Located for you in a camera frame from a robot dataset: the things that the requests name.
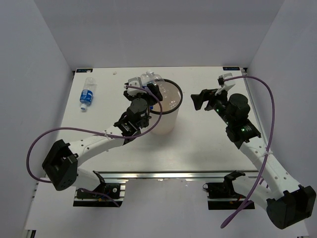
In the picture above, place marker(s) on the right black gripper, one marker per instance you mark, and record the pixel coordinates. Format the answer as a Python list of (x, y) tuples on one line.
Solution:
[(204, 96)]

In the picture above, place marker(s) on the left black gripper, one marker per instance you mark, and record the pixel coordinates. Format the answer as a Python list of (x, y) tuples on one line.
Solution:
[(144, 95)]

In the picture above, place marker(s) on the blue label bottle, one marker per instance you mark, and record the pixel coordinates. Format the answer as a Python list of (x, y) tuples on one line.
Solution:
[(87, 93), (151, 77)]

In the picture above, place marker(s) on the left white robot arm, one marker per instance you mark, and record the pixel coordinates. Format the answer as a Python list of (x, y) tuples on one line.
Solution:
[(63, 162)]

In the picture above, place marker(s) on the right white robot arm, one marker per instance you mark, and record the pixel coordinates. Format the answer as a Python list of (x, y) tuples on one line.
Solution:
[(285, 200)]

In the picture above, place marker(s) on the white bin with black rim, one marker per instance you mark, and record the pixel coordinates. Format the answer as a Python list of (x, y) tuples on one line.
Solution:
[(172, 99)]

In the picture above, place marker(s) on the right blue corner sticker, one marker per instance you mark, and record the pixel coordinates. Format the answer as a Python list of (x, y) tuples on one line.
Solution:
[(231, 68)]

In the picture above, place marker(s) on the blue corner sticker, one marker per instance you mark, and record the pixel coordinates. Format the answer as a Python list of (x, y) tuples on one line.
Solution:
[(84, 70), (231, 68)]

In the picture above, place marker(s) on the left blue corner sticker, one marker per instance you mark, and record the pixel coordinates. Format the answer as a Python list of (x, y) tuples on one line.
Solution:
[(84, 70)]

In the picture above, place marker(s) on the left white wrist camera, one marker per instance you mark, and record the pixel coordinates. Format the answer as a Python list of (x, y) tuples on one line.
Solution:
[(133, 87)]

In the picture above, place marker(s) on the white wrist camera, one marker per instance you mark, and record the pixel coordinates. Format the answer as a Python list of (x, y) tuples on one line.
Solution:
[(133, 87), (225, 85)]

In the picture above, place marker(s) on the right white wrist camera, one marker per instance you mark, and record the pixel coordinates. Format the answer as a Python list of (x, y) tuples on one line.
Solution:
[(225, 85)]

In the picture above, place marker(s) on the aluminium table front rail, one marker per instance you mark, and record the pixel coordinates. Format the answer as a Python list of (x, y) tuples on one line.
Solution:
[(164, 175)]

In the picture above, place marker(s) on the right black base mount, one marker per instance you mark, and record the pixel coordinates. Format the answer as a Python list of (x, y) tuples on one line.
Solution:
[(221, 195)]

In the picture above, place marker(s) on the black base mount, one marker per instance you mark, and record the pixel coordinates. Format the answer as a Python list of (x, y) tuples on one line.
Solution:
[(99, 193), (221, 195)]

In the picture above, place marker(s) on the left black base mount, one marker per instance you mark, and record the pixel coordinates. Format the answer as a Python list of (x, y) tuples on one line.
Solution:
[(99, 193)]

